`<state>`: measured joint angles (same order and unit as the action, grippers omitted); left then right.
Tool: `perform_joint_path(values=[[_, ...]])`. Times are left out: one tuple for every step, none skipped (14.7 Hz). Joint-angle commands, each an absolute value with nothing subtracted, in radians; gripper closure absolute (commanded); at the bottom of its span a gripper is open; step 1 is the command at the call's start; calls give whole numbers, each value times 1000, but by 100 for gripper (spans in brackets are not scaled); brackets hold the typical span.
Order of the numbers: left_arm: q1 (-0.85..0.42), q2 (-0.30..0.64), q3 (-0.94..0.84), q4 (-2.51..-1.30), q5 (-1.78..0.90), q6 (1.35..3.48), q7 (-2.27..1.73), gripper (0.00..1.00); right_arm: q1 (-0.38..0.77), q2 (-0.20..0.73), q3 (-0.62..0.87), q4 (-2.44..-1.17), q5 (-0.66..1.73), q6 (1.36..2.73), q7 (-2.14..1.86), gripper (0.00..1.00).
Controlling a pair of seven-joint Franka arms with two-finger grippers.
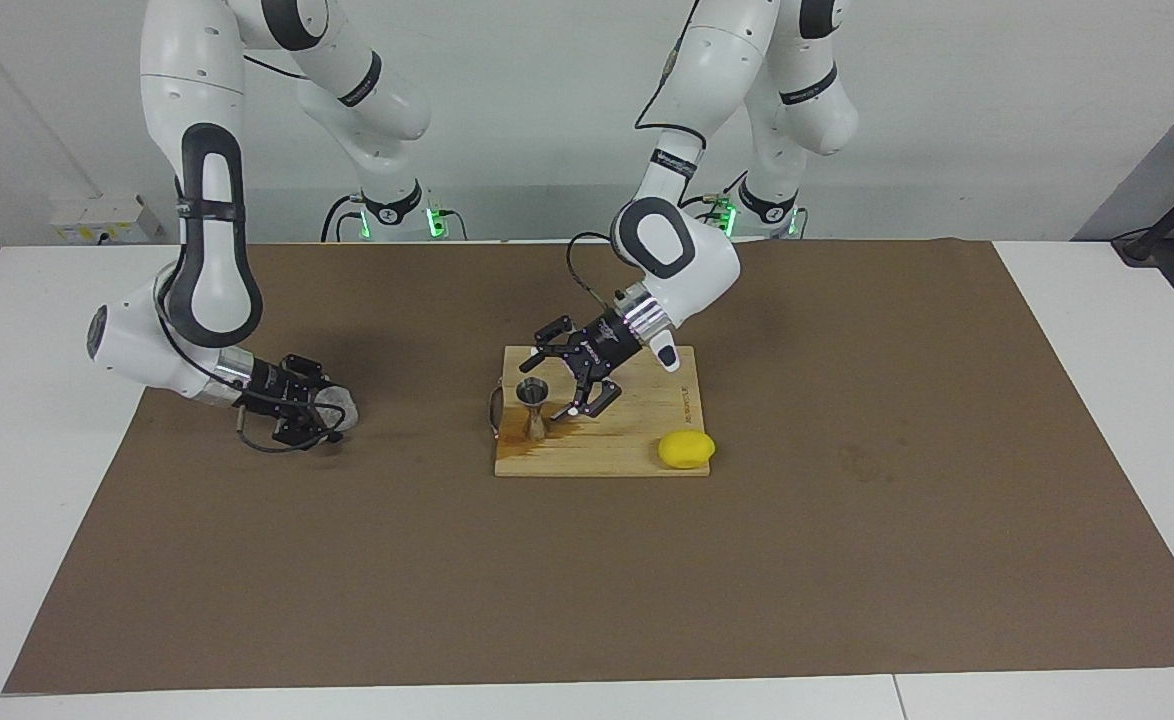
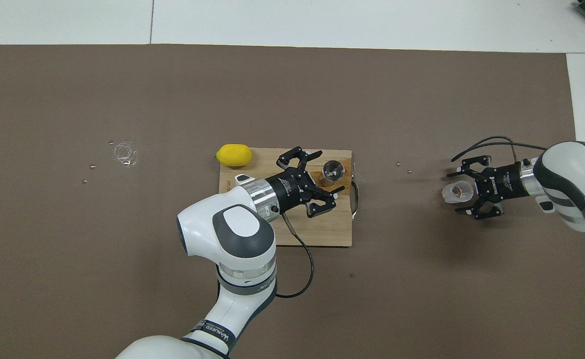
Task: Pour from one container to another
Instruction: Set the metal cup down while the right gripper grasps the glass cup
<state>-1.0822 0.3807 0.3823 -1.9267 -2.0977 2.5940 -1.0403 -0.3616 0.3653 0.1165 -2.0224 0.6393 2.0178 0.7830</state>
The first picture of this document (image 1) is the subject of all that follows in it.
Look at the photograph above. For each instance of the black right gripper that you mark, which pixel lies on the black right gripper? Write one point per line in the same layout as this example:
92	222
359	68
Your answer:
267	385

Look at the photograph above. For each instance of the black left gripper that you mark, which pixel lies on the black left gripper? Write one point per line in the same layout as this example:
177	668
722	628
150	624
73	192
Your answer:
607	347

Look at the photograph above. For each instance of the clear plastic cup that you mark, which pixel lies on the clear plastic cup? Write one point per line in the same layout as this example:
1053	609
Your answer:
343	405

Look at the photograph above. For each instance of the steel double jigger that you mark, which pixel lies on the steel double jigger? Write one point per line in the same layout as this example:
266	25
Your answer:
533	412

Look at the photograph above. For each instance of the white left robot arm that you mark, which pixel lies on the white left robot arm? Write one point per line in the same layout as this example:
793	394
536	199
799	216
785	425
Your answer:
692	270

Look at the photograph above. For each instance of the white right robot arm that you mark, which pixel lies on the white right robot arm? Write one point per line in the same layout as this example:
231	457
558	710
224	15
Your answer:
212	270

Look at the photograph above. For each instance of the bamboo cutting board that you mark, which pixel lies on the bamboo cutting board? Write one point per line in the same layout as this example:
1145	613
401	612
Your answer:
637	410

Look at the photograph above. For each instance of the yellow lemon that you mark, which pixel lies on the yellow lemon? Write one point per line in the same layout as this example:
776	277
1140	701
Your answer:
687	450

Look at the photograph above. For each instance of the brown table mat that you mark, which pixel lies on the brown table mat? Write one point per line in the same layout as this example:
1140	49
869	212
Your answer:
847	580

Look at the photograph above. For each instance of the black slanted stand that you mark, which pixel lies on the black slanted stand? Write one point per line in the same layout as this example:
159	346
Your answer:
1172	212

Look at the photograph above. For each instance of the white wall socket box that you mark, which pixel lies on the white wall socket box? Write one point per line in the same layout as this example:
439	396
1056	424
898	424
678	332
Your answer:
107	218

